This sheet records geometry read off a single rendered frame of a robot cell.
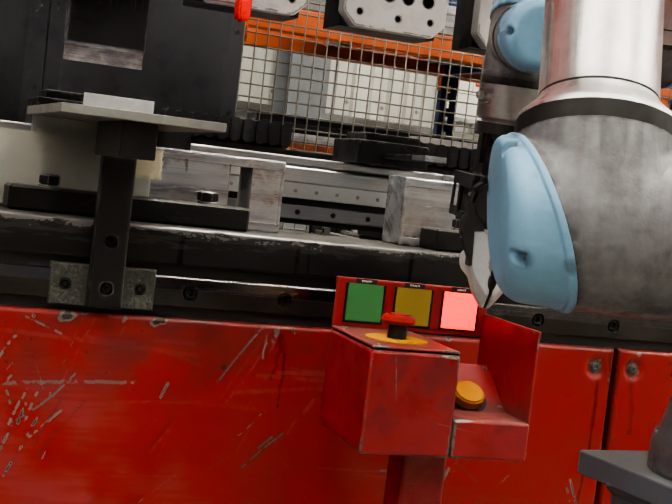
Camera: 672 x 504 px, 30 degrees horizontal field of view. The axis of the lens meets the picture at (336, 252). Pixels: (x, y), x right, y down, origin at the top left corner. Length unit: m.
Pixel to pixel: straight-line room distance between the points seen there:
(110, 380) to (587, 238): 0.81
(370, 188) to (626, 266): 1.19
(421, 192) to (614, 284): 0.93
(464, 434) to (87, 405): 0.44
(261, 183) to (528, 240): 0.87
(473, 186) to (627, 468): 0.60
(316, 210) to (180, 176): 0.39
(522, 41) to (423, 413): 0.42
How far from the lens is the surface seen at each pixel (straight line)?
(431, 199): 1.75
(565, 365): 1.74
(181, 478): 1.56
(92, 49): 1.64
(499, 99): 1.42
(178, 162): 1.63
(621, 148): 0.85
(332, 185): 1.97
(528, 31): 1.30
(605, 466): 0.92
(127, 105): 1.54
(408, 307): 1.53
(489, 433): 1.43
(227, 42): 2.20
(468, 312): 1.56
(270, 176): 1.66
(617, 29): 0.90
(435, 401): 1.40
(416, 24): 1.73
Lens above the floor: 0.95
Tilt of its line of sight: 3 degrees down
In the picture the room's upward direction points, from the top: 7 degrees clockwise
